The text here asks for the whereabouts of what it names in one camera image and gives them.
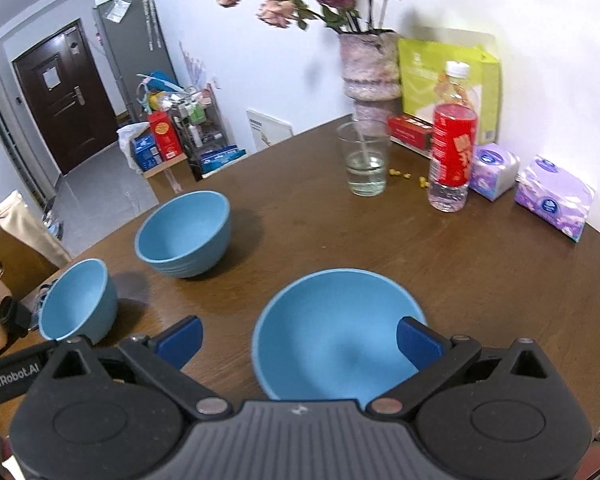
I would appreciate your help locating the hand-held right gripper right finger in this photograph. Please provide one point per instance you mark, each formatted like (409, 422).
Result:
(417, 345)

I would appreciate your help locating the white plastic bag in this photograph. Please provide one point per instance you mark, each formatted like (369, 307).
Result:
(127, 140)

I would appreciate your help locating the purple wall decoration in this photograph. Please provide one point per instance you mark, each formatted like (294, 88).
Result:
(192, 67)

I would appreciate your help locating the small purple tissue pack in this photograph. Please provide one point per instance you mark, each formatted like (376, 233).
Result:
(492, 170)

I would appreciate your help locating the large purple tissue pack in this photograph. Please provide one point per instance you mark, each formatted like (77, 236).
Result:
(555, 195)

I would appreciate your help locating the small red box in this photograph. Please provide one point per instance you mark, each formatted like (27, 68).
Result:
(407, 130)

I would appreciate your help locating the red label water bottle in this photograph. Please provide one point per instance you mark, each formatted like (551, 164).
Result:
(452, 145)

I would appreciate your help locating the small blue bowl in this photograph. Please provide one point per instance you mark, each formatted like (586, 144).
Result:
(330, 330)

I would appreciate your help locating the beige cloth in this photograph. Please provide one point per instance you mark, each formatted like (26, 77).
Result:
(25, 225)

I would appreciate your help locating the clear stirring rod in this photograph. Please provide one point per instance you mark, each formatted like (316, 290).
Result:
(364, 145)

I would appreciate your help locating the blue box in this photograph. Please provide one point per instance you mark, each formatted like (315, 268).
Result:
(147, 152)

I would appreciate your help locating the dark brown door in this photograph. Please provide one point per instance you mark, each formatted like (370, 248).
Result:
(65, 95)

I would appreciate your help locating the green paper bag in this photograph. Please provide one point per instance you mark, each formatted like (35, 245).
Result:
(420, 80)

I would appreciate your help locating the metal storage rack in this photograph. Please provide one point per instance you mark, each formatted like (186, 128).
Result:
(195, 125)

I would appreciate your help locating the blue packet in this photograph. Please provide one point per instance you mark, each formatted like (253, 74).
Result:
(222, 157)

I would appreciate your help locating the cardboard box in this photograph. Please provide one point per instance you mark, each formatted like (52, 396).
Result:
(165, 166)

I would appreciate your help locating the pile of bags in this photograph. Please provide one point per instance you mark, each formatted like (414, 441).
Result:
(155, 90)

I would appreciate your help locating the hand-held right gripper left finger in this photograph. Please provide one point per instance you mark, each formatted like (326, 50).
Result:
(182, 342)

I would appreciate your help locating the scattered yellow crumbs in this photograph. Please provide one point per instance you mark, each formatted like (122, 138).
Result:
(394, 173)

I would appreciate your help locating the grey refrigerator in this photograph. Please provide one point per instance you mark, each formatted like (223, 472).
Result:
(125, 60)

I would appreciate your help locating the clear drinking glass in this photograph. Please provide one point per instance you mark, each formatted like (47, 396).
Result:
(365, 180)

